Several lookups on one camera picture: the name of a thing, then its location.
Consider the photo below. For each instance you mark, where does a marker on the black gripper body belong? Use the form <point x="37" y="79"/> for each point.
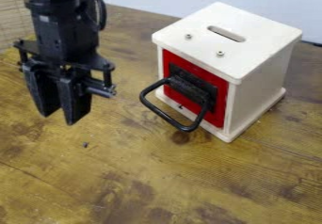
<point x="67" y="42"/>

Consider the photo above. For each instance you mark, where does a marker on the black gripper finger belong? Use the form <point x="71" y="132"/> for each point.
<point x="43" y="89"/>
<point x="75" y="102"/>

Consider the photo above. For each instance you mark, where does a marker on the red drawer with black handle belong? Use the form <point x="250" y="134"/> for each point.
<point x="194" y="88"/>

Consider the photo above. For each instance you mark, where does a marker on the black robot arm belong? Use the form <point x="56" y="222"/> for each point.
<point x="64" y="70"/>

